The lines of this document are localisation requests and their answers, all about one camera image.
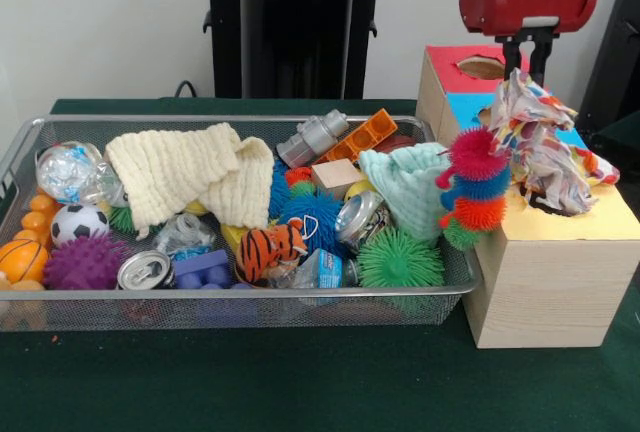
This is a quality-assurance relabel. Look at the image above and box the wire mesh bin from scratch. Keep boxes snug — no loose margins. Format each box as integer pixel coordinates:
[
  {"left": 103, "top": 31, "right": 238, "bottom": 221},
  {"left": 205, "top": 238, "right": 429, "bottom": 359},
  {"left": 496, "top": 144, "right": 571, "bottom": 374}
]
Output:
[{"left": 0, "top": 114, "right": 483, "bottom": 332}]

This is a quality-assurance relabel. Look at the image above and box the colourful printed paper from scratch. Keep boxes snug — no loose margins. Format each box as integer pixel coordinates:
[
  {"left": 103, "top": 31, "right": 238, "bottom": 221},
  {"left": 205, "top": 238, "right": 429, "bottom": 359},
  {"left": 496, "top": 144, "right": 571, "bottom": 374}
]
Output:
[
  {"left": 487, "top": 67, "right": 580, "bottom": 163},
  {"left": 509, "top": 144, "right": 621, "bottom": 217}
]

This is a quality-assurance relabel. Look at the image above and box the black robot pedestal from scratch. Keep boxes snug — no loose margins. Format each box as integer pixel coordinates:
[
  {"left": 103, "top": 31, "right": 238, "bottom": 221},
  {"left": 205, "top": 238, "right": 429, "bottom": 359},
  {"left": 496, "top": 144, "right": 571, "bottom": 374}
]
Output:
[{"left": 192, "top": 0, "right": 404, "bottom": 100}]

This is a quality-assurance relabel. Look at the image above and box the rainbow spiky caterpillar toy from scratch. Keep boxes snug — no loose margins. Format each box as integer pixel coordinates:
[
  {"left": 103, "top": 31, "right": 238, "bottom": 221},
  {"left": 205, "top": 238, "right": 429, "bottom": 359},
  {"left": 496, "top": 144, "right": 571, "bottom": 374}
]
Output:
[{"left": 435, "top": 126, "right": 514, "bottom": 252}]

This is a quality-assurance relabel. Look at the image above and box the purple knobbly ball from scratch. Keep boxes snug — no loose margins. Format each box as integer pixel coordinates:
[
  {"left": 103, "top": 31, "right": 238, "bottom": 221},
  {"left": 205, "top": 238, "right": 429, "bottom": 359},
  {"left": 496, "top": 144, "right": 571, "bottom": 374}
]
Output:
[{"left": 42, "top": 231, "right": 126, "bottom": 292}]

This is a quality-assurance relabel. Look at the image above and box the crushed plastic water bottle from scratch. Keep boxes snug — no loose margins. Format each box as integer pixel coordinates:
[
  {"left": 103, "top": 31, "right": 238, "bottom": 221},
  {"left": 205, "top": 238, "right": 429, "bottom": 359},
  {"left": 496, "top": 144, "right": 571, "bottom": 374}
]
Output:
[{"left": 35, "top": 140, "right": 124, "bottom": 206}]

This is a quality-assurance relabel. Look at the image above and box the orange toy basketball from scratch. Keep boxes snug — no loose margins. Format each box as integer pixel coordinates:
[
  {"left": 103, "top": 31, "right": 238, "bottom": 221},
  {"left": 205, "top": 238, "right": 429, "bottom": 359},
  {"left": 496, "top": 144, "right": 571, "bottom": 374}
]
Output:
[{"left": 0, "top": 239, "right": 50, "bottom": 284}]

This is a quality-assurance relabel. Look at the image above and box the light blue muslin cloth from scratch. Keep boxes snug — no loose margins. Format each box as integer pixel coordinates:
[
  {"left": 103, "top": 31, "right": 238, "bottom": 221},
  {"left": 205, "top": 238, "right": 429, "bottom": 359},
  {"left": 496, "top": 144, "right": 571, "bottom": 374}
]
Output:
[{"left": 357, "top": 144, "right": 454, "bottom": 247}]

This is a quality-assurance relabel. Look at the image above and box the cream muslin cloth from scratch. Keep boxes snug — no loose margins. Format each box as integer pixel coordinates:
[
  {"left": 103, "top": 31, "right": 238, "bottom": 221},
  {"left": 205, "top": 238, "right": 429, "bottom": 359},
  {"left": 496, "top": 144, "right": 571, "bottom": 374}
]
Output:
[{"left": 104, "top": 121, "right": 276, "bottom": 241}]

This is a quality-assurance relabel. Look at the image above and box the purple toy brick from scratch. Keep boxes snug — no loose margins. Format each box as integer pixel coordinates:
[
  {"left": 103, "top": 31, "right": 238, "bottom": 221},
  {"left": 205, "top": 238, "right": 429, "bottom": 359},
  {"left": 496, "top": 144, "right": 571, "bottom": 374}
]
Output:
[{"left": 172, "top": 249, "right": 234, "bottom": 289}]

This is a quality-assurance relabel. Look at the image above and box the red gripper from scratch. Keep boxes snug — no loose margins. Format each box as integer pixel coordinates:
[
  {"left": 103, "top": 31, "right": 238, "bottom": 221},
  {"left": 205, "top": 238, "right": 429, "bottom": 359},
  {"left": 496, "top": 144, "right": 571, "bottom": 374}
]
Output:
[{"left": 458, "top": 0, "right": 600, "bottom": 84}]

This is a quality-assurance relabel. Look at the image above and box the green spiky ball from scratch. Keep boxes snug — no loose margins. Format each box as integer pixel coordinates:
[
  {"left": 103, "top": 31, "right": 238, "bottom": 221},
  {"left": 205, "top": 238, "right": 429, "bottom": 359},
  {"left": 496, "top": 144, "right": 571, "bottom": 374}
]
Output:
[{"left": 355, "top": 227, "right": 445, "bottom": 289}]

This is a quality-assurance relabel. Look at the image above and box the black white soccer ball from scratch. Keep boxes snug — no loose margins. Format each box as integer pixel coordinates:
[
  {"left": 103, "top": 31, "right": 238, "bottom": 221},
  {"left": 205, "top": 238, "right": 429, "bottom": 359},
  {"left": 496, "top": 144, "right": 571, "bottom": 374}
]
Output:
[{"left": 49, "top": 204, "right": 111, "bottom": 248}]

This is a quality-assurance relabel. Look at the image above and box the green covered side table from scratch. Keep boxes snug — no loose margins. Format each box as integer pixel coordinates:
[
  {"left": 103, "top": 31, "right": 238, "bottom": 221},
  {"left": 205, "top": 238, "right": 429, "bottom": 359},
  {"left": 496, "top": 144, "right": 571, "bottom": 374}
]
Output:
[{"left": 594, "top": 111, "right": 640, "bottom": 178}]

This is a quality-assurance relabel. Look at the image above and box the tiger plush toy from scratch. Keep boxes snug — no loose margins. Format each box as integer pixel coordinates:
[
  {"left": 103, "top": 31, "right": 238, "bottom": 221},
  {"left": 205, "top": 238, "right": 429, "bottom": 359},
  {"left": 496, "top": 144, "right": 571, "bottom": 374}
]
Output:
[{"left": 234, "top": 224, "right": 310, "bottom": 284}]

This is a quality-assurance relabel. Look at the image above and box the wooden box with three holes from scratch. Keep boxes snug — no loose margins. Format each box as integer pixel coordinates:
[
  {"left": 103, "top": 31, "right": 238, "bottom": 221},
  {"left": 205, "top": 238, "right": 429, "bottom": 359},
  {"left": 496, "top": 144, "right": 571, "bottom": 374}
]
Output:
[{"left": 416, "top": 44, "right": 640, "bottom": 350}]

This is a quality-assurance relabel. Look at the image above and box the silver drink can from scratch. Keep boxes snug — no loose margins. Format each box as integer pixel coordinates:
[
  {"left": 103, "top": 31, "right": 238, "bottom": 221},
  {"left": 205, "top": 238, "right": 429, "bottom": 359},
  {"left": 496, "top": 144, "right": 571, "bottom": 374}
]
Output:
[{"left": 117, "top": 250, "right": 176, "bottom": 291}]

